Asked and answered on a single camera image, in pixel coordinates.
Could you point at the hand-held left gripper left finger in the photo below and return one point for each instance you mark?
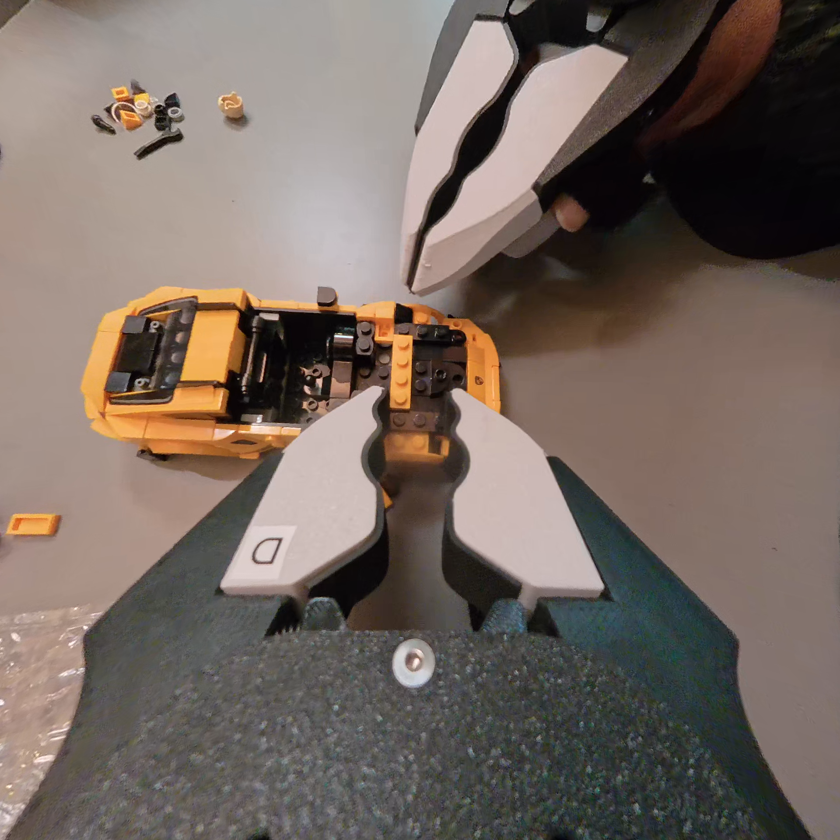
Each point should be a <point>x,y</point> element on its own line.
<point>315,499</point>

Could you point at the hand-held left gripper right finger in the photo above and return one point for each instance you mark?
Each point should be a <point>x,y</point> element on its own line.
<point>518,512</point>

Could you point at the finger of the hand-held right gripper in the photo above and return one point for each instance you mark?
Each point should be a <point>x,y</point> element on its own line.
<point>459,98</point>
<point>525,164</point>

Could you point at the yellow lego car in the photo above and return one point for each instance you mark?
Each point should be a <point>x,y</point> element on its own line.
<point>197,348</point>

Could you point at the tan round lego piece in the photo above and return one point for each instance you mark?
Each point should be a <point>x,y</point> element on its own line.
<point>231,107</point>

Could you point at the pile of small lego pieces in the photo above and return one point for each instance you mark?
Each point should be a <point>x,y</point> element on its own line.
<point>141,111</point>

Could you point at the person's right hand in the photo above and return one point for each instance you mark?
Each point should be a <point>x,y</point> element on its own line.
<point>610,190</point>

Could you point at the person's dark clothing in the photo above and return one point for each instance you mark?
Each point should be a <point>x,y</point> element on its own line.
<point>774,197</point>

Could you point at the clear plastic bag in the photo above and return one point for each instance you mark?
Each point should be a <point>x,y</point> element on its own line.
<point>33,689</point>

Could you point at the orange flat lego frame piece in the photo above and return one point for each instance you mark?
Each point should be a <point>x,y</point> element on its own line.
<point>33,524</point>

